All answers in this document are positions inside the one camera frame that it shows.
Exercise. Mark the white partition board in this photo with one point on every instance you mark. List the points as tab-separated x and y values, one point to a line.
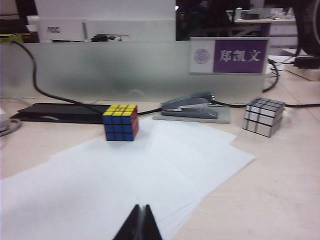
112	12

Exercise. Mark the white Rubik's cube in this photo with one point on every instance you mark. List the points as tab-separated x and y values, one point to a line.
260	117

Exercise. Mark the grey stapler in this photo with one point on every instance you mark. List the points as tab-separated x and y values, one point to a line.
190	105

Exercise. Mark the small black clip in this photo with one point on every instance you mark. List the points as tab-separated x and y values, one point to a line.
99	38

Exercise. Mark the black flat base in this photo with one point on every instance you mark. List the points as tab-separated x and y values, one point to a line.
50	113

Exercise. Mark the colourful Rubik's cube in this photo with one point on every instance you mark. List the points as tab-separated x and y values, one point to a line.
117	127

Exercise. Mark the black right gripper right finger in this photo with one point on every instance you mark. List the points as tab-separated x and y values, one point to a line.
151	230

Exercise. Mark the frosted glass desk partition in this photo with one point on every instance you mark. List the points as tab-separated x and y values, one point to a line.
100	72

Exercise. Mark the purple and white nameplate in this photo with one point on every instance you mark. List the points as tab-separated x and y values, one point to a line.
237	56

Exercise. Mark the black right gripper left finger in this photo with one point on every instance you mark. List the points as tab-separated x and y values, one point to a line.
130	230

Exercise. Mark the grey flat pad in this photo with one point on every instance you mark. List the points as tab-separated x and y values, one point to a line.
222	118

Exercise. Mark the black office chair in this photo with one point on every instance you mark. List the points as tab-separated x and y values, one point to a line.
307	25

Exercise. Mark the large white paper sheet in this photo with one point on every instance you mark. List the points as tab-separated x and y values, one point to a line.
75	200

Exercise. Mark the white background desk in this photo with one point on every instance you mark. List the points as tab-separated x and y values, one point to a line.
280	30

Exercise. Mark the yellow green item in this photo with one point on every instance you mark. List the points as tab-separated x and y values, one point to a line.
11	38

